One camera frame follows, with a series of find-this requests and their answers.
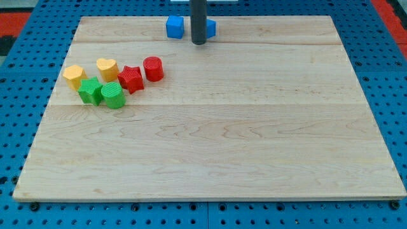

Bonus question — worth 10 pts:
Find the red star block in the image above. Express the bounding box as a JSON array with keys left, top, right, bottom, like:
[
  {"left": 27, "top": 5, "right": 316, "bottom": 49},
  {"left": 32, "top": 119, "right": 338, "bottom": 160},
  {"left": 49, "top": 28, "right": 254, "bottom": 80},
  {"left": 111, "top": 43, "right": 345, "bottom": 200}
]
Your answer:
[{"left": 118, "top": 66, "right": 144, "bottom": 94}]

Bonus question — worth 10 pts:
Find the blue cube block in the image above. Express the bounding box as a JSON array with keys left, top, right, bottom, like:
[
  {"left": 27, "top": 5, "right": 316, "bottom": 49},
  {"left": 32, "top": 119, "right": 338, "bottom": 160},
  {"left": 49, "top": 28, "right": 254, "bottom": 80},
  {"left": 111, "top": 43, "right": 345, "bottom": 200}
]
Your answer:
[{"left": 165, "top": 15, "right": 184, "bottom": 39}]

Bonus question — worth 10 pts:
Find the green star block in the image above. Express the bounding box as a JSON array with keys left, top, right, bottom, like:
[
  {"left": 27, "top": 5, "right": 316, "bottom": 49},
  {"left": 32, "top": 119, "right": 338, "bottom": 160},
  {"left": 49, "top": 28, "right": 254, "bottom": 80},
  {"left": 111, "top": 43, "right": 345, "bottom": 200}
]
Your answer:
[{"left": 78, "top": 76, "right": 103, "bottom": 106}]

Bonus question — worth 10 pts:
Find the light wooden board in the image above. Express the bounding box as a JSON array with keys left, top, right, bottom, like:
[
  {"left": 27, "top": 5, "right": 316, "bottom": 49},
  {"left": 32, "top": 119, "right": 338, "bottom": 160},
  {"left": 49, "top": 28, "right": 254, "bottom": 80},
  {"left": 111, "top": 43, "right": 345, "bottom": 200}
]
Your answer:
[{"left": 13, "top": 16, "right": 406, "bottom": 202}]

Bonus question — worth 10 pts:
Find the red cylinder block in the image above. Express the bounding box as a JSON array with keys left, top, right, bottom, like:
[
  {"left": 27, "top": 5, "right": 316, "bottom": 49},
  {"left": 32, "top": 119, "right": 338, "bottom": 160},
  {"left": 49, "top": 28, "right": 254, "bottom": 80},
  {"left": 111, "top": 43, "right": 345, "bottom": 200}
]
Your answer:
[{"left": 143, "top": 56, "right": 164, "bottom": 82}]

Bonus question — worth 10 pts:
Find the blue block behind rod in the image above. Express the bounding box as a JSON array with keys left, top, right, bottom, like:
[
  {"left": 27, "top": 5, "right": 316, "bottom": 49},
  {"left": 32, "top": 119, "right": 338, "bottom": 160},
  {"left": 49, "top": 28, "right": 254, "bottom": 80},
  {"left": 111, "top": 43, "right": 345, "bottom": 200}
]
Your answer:
[{"left": 206, "top": 19, "right": 216, "bottom": 39}]

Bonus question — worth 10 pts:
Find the green cylinder block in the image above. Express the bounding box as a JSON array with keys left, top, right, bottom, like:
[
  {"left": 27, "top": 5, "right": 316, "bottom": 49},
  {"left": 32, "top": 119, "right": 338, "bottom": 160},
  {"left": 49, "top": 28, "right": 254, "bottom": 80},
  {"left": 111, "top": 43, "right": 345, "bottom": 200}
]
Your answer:
[{"left": 101, "top": 82, "right": 126, "bottom": 109}]

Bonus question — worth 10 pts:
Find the yellow heart block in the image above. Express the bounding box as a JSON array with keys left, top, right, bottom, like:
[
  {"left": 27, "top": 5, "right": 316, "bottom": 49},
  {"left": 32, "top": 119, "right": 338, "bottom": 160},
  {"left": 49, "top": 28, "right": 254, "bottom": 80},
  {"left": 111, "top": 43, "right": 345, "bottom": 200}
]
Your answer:
[{"left": 96, "top": 58, "right": 119, "bottom": 82}]

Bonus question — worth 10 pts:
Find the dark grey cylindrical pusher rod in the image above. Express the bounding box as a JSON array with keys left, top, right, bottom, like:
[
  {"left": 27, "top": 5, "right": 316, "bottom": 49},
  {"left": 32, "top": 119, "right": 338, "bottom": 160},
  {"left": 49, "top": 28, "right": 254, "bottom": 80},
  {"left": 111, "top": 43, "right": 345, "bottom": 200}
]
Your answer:
[{"left": 190, "top": 0, "right": 207, "bottom": 45}]

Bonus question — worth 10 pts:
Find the yellow hexagon block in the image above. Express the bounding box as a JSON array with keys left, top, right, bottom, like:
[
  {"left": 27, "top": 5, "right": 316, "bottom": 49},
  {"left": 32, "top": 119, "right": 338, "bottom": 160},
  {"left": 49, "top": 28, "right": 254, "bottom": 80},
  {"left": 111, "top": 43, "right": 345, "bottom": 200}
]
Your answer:
[{"left": 62, "top": 65, "right": 88, "bottom": 91}]

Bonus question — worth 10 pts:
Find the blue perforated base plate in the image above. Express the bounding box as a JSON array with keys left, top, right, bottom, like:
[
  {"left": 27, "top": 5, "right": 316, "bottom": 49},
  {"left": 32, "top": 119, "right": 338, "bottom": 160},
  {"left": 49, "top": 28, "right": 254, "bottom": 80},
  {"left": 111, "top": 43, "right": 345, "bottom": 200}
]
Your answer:
[{"left": 1, "top": 0, "right": 406, "bottom": 228}]

